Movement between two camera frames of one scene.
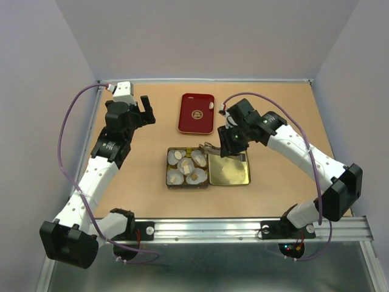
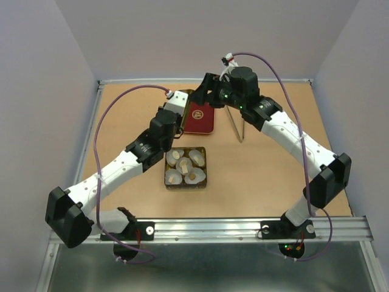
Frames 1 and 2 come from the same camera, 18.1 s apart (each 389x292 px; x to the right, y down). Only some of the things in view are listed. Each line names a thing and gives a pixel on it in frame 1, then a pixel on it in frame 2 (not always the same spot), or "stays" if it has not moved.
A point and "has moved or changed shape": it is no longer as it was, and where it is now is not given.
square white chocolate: x=186 y=169 stays
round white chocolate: x=185 y=163 stays
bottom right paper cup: x=202 y=176 stays
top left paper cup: x=171 y=158 stays
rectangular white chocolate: x=201 y=162 has moved or changed shape
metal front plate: x=219 y=266 stays
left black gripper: x=148 y=117 -> x=179 y=120
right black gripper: x=227 y=148 -> x=208 y=84
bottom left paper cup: x=177 y=174 stays
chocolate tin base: x=187 y=168 stays
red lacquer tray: x=194 y=114 stays
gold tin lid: x=228 y=170 -> x=189 y=92
